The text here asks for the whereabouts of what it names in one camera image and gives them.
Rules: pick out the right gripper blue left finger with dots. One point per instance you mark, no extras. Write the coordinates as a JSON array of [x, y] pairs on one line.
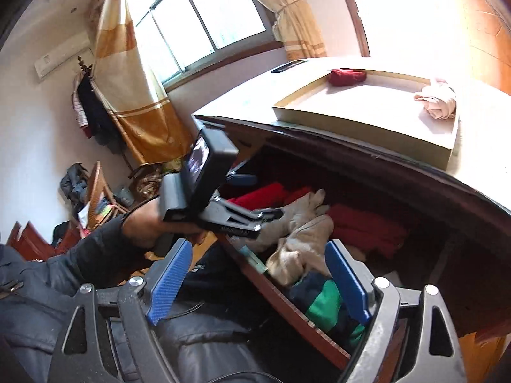
[[164, 280]]

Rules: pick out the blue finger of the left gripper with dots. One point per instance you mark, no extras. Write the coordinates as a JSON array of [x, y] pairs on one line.
[[269, 214], [241, 180]]

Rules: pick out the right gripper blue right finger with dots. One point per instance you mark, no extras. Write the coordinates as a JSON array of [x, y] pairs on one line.
[[353, 280]]

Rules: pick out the beige cream garment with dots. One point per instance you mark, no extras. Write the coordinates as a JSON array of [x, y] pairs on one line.
[[300, 237]]

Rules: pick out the maroon grey underwear roll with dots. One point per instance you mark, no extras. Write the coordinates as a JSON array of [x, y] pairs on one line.
[[366, 231]]

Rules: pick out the dark red knitted sock roll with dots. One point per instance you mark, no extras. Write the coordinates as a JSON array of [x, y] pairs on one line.
[[346, 77]]

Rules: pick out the pink garment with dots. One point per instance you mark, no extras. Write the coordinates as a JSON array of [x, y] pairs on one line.
[[438, 100]]

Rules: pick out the bright red garment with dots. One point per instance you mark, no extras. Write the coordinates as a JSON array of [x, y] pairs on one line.
[[270, 196]]

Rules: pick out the person's dark sleeve forearm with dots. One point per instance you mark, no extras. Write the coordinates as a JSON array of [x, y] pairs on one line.
[[103, 259]]

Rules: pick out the open wooden drawer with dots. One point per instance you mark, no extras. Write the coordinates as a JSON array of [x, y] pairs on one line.
[[411, 335]]

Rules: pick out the person's left hand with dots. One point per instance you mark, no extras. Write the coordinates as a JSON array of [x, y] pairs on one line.
[[144, 226]]

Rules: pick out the green and navy garment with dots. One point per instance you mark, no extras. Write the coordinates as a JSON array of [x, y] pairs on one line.
[[318, 298]]

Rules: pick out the black smartphone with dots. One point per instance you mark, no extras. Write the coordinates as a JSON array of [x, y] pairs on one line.
[[286, 66]]

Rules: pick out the orange striped left curtain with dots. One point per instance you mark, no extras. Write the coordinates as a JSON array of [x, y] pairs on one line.
[[133, 97]]

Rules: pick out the shallow cardboard box tray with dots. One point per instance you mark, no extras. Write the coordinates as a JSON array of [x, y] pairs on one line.
[[381, 111]]

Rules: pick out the yellow tied curtain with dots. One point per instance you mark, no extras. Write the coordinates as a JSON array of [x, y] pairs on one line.
[[295, 27]]

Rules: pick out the green cloud print tablecloth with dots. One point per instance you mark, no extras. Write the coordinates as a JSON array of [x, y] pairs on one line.
[[481, 156]]

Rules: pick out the white air conditioner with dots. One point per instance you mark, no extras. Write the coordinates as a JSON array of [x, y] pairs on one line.
[[61, 53]]

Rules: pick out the wooden door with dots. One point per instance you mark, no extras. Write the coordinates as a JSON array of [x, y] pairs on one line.
[[488, 44]]

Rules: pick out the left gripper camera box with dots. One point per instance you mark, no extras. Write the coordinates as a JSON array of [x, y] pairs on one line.
[[185, 194]]

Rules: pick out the window with dark frame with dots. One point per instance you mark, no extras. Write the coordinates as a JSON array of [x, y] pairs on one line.
[[180, 37]]

